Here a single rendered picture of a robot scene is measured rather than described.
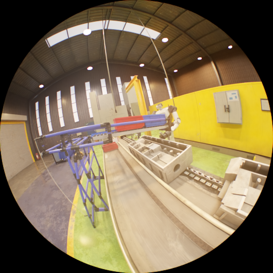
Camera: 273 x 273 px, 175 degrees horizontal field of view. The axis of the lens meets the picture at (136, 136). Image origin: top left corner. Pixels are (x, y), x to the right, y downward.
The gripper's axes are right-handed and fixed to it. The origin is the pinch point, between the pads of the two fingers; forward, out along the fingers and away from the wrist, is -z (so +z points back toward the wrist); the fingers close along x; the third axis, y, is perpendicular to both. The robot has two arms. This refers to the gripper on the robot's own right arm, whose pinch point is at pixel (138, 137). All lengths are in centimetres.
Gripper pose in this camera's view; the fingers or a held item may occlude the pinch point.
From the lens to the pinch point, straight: 185.9
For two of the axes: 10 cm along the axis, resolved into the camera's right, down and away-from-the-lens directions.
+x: 3.7, 1.1, -9.2
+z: 2.0, -9.8, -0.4
